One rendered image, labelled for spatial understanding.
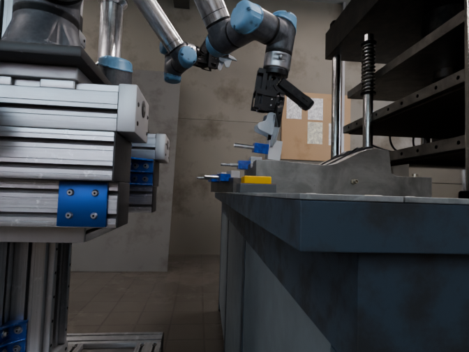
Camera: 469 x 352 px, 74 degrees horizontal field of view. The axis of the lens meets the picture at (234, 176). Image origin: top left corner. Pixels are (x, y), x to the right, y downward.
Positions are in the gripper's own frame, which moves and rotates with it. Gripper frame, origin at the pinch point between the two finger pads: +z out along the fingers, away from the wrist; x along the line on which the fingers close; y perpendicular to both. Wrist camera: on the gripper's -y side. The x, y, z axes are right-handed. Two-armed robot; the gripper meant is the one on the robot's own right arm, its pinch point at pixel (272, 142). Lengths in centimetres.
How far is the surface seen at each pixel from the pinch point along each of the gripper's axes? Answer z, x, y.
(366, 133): -20, -85, -70
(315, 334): 22, 59, 4
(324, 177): 7.3, 5.7, -14.5
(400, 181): 5.3, 5.6, -36.2
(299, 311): 22, 54, 4
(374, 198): 7, 69, 6
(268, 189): 11.5, 22.7, 3.7
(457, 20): -62, -32, -72
